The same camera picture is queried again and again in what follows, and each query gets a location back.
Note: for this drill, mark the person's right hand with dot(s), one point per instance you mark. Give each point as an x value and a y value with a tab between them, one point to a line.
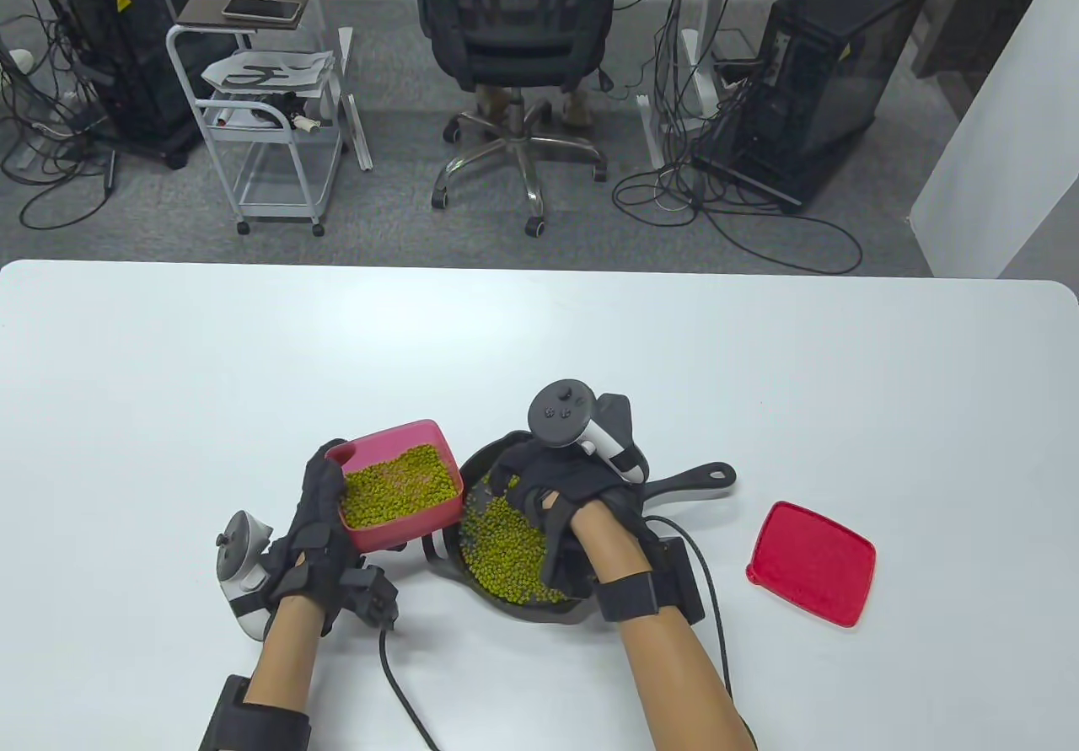
565	481

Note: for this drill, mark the person's left hand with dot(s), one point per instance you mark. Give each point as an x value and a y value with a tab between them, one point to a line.
316	532

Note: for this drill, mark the red plastic container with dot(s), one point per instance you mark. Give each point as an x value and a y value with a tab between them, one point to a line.
388	536

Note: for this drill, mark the pile of green mung beans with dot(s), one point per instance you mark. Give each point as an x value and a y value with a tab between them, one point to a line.
396	485

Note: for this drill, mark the black cast iron frying pan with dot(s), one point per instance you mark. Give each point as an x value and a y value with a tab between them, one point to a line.
695	480

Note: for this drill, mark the red plastic container lid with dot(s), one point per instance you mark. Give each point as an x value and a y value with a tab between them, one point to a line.
813	561

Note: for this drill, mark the person's left forearm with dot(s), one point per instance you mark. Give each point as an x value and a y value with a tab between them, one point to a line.
282	654

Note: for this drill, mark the person's right forearm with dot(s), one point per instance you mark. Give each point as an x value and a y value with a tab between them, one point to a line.
674	675

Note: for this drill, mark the grey white handheld controller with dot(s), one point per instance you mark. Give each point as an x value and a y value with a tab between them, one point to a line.
560	414
236	544

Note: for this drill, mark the small white roll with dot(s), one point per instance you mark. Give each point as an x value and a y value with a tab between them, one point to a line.
305	125

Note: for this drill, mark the white and red device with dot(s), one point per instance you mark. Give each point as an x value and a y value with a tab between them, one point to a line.
244	116

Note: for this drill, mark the black mesh office chair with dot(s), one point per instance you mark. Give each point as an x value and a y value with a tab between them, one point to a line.
506	51

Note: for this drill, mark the white printed papers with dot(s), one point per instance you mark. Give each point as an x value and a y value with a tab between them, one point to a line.
270	72

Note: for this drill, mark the black computer tower case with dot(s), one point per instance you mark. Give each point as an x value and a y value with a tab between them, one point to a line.
126	51
843	85

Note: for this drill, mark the black smartphone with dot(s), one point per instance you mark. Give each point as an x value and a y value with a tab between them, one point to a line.
261	9

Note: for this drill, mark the white round object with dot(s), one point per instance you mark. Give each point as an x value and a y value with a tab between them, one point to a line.
24	60

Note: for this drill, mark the dark brown cabinet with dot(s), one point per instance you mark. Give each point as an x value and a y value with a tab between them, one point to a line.
969	9

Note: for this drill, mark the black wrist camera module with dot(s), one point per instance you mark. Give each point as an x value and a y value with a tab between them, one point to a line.
566	572
371	595

